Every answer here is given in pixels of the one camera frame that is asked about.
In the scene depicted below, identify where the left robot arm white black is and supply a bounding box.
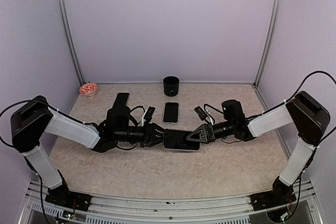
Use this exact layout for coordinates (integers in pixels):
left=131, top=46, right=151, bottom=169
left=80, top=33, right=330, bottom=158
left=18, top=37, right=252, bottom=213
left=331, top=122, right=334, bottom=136
left=10, top=93, right=170, bottom=206

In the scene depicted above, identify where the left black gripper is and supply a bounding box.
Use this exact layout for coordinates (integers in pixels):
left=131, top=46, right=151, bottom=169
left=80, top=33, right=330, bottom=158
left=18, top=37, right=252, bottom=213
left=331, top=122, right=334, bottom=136
left=114, top=121, right=172, bottom=147

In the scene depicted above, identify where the dark green mug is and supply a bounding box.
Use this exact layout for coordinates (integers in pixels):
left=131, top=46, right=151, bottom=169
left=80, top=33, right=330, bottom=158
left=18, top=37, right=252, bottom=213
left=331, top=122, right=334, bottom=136
left=163, top=76, right=180, bottom=97

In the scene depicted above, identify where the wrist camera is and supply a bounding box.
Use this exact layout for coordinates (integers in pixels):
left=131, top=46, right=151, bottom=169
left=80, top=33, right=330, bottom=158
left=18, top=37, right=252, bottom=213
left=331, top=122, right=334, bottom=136
left=194, top=106, right=215, bottom=125
left=140, top=106, right=155, bottom=126

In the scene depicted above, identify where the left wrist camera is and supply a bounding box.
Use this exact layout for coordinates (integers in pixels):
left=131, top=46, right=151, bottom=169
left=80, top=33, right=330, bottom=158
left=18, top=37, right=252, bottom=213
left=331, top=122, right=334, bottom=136
left=140, top=106, right=155, bottom=126

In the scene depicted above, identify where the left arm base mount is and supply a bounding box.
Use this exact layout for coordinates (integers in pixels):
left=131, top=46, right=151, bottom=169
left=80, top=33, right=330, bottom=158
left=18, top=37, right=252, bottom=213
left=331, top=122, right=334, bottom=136
left=45, top=191, right=92, bottom=212

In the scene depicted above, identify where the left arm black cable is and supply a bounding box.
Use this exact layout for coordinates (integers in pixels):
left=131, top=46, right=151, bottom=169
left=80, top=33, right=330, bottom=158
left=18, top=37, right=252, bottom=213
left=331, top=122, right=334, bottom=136
left=0, top=100, right=148, bottom=224

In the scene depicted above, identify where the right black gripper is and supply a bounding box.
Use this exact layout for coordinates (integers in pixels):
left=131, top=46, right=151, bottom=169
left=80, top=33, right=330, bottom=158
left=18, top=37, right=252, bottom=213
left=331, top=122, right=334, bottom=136
left=186, top=120, right=235, bottom=144

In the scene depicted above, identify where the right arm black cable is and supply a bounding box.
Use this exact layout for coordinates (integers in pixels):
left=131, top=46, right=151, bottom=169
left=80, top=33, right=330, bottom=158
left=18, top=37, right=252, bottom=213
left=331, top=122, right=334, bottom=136
left=204, top=70, right=336, bottom=143

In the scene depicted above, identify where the lavender phone case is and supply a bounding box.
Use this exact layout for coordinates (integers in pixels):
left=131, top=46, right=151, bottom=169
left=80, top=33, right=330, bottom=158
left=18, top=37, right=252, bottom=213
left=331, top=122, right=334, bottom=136
left=162, top=101, right=180, bottom=125

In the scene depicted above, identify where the black phone bottom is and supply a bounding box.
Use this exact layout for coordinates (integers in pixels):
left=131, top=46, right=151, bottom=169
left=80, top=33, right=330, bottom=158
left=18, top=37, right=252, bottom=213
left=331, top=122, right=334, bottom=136
left=163, top=129, right=202, bottom=151

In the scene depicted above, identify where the black phone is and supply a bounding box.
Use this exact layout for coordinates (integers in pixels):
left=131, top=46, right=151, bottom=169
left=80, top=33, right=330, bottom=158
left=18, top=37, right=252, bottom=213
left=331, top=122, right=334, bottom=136
left=163, top=102, right=179, bottom=124
left=113, top=92, right=130, bottom=108
left=163, top=129, right=202, bottom=151

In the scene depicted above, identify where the left aluminium frame post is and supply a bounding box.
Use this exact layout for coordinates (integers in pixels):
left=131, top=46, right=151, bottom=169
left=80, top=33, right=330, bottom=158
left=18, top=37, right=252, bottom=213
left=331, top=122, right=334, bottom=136
left=57, top=0, right=85, bottom=86

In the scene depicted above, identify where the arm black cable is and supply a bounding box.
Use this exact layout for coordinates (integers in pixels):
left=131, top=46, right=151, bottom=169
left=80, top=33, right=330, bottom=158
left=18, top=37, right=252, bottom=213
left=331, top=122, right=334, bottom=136
left=204, top=70, right=336, bottom=143
left=0, top=100, right=148, bottom=224

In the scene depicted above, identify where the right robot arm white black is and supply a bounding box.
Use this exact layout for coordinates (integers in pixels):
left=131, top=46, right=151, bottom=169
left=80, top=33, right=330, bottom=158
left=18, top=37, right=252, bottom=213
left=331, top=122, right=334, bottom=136
left=186, top=91, right=331, bottom=205

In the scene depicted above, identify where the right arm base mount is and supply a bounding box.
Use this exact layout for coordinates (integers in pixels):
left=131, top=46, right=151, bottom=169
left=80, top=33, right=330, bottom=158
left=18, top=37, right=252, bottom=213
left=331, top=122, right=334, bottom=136
left=250, top=191, right=296, bottom=211

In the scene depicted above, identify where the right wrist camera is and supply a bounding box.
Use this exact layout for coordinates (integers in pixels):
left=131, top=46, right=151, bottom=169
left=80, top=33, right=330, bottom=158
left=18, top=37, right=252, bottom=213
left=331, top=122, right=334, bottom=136
left=194, top=106, right=215, bottom=125

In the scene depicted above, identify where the right aluminium frame post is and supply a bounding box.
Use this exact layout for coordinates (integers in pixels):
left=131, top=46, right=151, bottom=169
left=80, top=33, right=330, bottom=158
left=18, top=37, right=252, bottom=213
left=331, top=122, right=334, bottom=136
left=254, top=0, right=281, bottom=89

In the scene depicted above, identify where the red white patterned bowl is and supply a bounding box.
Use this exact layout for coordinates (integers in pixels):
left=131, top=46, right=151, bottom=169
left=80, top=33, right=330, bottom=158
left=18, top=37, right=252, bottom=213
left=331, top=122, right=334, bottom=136
left=79, top=82, right=98, bottom=98

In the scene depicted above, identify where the aluminium frame post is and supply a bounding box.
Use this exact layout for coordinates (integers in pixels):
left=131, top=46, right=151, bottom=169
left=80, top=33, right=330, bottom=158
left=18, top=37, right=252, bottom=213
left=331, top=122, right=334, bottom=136
left=57, top=0, right=85, bottom=86
left=254, top=0, right=281, bottom=89

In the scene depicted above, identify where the black phone top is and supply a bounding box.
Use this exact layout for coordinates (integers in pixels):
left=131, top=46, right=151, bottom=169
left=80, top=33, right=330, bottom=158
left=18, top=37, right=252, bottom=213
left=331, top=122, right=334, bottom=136
left=163, top=102, right=179, bottom=124

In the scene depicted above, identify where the front aluminium rail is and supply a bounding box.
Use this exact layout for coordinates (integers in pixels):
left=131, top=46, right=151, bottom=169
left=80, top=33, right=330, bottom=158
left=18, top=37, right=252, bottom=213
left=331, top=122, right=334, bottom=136
left=23, top=179, right=321, bottom=224

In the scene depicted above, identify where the clear phone case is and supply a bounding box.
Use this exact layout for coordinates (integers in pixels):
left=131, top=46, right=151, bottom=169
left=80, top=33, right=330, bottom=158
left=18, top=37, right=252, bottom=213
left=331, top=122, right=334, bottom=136
left=162, top=128, right=202, bottom=153

